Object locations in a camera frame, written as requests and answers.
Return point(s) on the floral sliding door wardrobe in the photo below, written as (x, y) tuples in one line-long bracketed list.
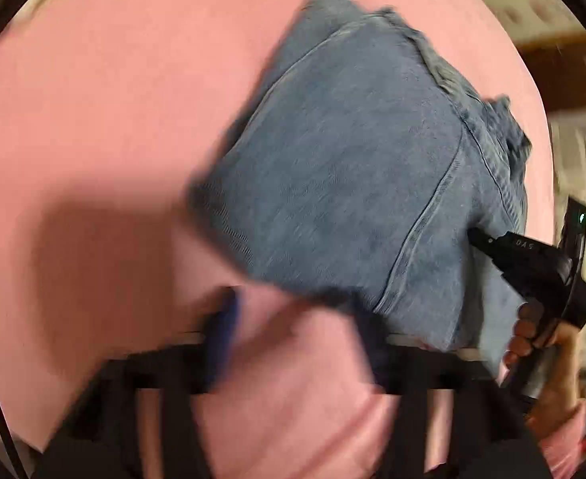
[(537, 15)]

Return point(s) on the pink bed blanket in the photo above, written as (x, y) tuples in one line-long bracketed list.
[(98, 134)]

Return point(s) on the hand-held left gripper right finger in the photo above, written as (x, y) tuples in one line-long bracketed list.
[(372, 347)]

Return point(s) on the person's right hand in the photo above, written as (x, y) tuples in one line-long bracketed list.
[(557, 374)]

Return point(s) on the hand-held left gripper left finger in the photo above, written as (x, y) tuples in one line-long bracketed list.
[(223, 334)]

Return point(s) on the person's right forearm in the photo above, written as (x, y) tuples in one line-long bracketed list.
[(567, 444)]

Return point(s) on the blue denim jeans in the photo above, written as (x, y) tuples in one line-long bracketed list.
[(362, 169)]

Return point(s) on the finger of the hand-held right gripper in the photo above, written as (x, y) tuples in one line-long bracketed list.
[(485, 244)]

